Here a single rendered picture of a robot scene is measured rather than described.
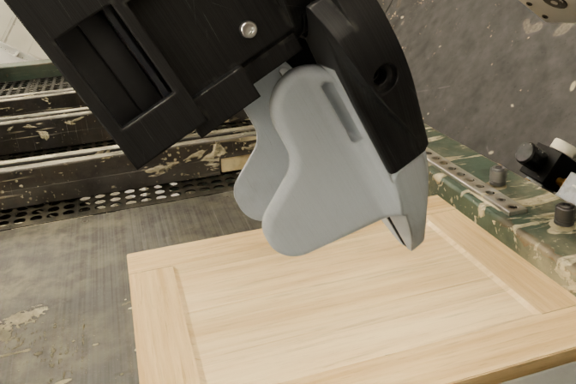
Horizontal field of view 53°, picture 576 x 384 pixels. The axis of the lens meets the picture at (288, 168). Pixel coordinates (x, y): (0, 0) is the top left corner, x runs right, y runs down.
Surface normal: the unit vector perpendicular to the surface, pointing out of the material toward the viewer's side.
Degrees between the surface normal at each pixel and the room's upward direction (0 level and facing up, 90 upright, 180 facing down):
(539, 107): 0
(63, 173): 90
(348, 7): 78
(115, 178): 90
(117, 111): 90
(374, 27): 86
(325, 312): 55
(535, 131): 0
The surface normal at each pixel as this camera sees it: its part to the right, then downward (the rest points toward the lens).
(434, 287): -0.05, -0.93
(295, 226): 0.36, 0.30
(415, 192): 0.50, 0.54
